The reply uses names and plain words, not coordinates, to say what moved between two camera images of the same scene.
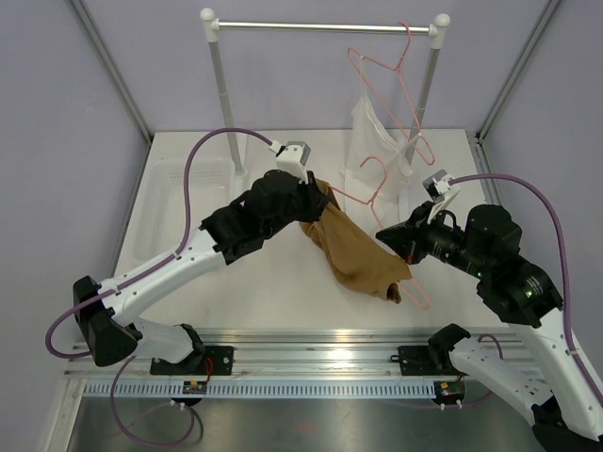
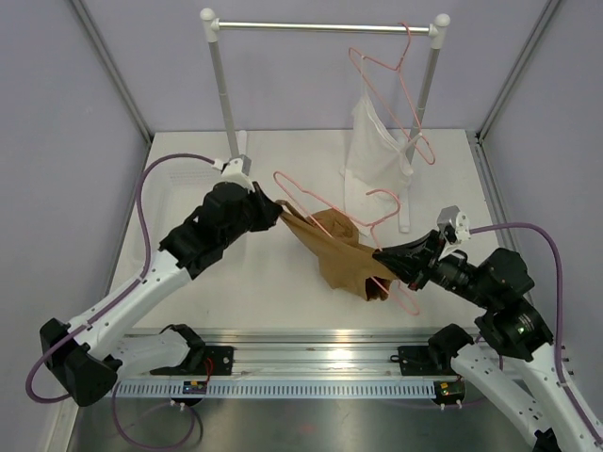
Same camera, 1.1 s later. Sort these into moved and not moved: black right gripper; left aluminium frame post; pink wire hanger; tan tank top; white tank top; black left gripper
Moved: black right gripper; black left gripper; pink wire hanger; tan tank top
Not moved: left aluminium frame post; white tank top
